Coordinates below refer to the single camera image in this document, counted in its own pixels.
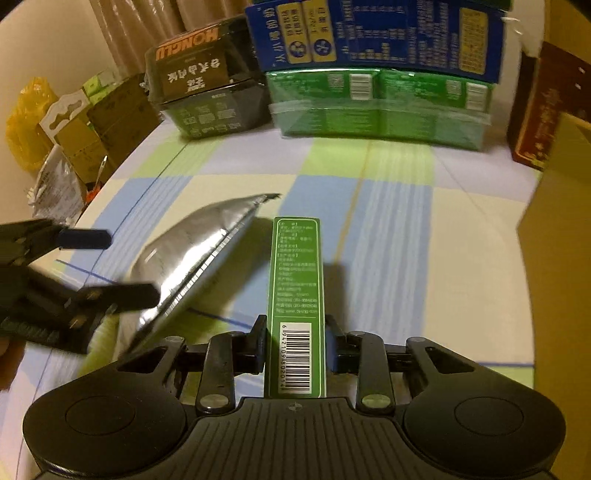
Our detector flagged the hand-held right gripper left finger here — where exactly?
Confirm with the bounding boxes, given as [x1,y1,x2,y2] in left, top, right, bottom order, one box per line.
[117,315,269,415]

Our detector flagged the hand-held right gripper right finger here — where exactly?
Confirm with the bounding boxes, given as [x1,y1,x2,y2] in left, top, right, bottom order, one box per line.
[324,314,476,415]

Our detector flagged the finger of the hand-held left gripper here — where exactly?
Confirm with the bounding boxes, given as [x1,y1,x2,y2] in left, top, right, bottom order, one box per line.
[65,282,160,325]
[0,219,112,267]

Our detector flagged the small green paper box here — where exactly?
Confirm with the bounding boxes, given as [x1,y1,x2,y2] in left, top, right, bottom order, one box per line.
[263,216,328,398]

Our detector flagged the silver foil pouch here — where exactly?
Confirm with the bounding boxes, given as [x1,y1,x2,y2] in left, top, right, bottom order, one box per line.
[115,193,282,361]

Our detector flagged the desktop with checked cloth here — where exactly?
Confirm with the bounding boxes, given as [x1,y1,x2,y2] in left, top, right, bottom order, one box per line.
[14,121,555,476]

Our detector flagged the person's left hand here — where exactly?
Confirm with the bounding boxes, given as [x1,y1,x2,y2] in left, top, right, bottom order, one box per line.
[0,342,25,391]

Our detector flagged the crumpled silver bag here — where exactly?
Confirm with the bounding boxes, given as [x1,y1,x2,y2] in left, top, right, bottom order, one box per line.
[25,144,86,227]

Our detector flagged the small brown cardboard box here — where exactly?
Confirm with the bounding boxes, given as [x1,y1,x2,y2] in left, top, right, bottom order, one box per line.
[58,117,109,185]

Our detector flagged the tall brown cardboard box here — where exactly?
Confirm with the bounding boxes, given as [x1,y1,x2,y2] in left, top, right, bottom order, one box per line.
[88,74,160,153]

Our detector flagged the yellow plastic bag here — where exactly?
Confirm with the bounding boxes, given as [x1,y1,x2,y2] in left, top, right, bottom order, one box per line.
[6,76,61,174]

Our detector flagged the green tissue packs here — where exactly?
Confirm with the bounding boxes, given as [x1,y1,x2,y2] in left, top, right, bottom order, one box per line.
[82,69,118,100]

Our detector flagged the dark plastic food box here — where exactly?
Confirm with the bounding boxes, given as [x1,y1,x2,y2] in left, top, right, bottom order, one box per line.
[144,14,273,140]

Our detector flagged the beige curtain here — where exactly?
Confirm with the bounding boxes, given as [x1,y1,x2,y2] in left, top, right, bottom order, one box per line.
[90,0,252,84]

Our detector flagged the green shrink-wrapped carton pack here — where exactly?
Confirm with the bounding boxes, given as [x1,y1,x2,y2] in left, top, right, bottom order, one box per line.
[267,68,492,152]

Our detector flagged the dark red gift box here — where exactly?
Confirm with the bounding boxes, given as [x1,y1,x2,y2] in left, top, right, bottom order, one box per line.
[506,41,591,172]

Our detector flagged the blue printed carton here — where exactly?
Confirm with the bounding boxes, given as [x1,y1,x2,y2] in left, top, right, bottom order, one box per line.
[245,0,506,85]

